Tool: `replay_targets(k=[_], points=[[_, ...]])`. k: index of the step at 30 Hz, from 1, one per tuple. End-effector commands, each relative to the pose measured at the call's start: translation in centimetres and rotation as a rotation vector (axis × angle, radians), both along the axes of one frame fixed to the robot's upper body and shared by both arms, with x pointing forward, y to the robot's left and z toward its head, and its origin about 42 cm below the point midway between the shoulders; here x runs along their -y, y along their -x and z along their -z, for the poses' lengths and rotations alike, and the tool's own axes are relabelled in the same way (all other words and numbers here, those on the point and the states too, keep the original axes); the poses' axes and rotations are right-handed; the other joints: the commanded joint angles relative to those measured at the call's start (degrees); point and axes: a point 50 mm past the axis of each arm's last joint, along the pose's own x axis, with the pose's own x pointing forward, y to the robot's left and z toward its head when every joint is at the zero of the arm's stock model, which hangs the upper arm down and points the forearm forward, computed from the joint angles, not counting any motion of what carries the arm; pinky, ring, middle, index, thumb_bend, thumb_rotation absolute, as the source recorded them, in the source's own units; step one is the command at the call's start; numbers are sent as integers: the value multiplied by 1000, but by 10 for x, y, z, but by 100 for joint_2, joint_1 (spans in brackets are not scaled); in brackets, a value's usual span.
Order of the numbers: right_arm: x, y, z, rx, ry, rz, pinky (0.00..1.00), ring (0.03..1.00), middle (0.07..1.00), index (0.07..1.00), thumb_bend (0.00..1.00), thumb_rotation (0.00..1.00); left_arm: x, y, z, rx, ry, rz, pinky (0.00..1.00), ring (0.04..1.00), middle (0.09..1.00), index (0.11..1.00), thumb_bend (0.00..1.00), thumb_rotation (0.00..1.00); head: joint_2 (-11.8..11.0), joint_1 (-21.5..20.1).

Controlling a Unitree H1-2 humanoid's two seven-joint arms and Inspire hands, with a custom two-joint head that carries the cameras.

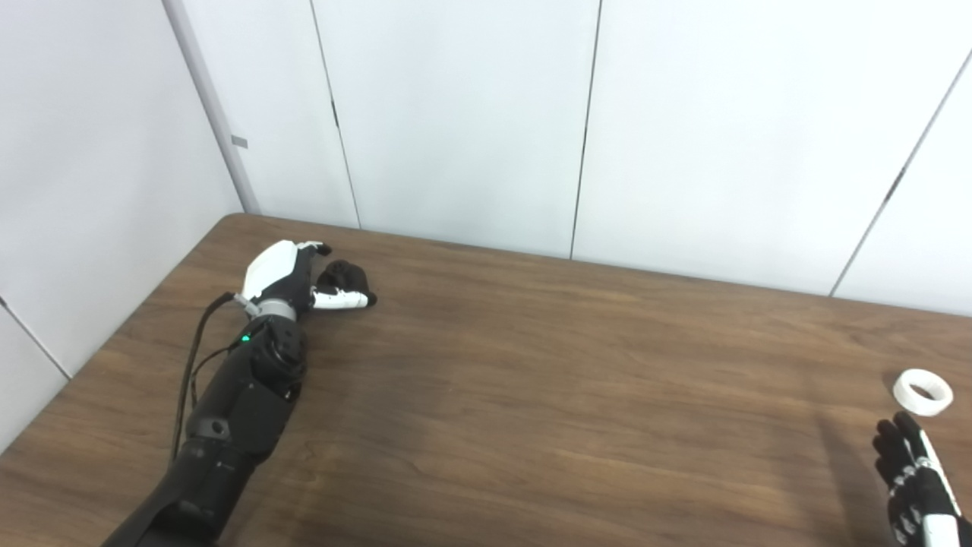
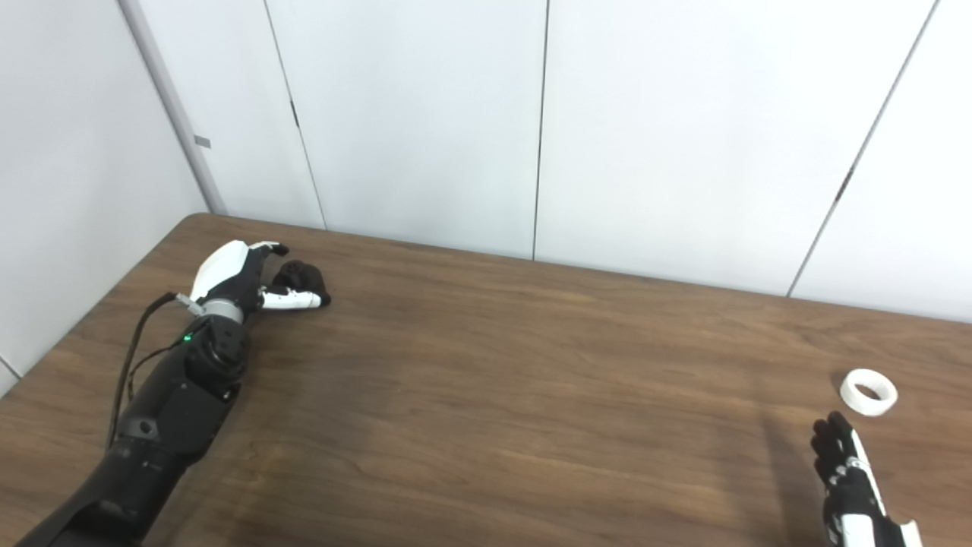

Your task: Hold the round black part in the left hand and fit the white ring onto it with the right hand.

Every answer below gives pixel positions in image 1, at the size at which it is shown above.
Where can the round black plastic part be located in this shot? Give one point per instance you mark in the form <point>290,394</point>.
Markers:
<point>345,275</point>

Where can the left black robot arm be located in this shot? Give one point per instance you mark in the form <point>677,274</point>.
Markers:
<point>235,410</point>

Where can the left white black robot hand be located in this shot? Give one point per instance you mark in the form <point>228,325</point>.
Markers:
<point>273,266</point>

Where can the grey wall corner pipe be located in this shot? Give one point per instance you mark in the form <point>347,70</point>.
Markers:
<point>209,106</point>

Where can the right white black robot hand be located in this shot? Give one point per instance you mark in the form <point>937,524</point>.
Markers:
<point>915,494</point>

